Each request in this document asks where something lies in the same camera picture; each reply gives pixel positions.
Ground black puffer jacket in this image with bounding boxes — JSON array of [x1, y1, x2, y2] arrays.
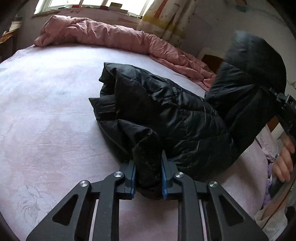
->
[[90, 31, 287, 199]]

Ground purple plush clothing pile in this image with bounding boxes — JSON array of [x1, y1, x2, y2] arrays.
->
[[254, 162, 290, 240]]

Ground person's right hand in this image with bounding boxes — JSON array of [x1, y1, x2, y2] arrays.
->
[[271, 133, 295, 183]]

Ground pink pillow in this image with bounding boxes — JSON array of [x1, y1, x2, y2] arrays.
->
[[256, 125, 279, 163]]

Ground pink floral bed sheet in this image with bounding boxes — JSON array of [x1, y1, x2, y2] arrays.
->
[[1, 44, 267, 240]]

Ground wooden white headboard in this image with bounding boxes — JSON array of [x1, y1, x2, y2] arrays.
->
[[197, 47, 225, 74]]

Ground tree print curtain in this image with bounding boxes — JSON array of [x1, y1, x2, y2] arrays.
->
[[137, 0, 197, 48]]

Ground white framed window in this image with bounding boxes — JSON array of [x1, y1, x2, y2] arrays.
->
[[33, 0, 153, 17]]

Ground carved wooden side table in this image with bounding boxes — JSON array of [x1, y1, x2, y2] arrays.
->
[[1, 29, 19, 62]]

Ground pink duvet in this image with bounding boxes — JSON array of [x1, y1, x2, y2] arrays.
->
[[34, 15, 216, 91]]

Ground books on windowsill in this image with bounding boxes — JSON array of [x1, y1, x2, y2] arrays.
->
[[52, 3, 128, 14]]

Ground stack of books on table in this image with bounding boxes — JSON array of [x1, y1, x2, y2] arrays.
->
[[9, 21, 22, 32]]

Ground wall toy decoration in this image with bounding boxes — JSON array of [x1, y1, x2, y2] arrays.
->
[[235, 0, 247, 13]]

